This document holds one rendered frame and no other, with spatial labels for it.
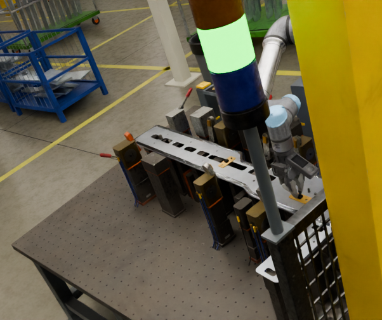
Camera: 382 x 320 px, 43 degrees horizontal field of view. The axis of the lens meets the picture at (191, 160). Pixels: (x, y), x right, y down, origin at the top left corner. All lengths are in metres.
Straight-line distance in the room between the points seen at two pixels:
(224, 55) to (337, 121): 0.22
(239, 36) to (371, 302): 0.60
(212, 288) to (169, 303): 0.18
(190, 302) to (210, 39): 1.48
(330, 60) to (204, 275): 1.50
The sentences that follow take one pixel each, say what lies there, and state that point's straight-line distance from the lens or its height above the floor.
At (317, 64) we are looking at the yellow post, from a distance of 0.74.
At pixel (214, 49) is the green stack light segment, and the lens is 0.66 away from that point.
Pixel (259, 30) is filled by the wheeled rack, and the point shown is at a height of 0.28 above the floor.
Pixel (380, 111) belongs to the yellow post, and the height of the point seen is 1.73.
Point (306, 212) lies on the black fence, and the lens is 0.89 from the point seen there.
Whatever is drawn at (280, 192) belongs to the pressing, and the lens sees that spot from 1.89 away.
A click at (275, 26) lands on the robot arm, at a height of 1.52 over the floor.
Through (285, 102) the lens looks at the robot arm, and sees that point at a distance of 1.73.
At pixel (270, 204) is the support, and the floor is 1.62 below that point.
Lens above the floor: 2.11
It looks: 29 degrees down
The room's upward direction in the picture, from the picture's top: 20 degrees counter-clockwise
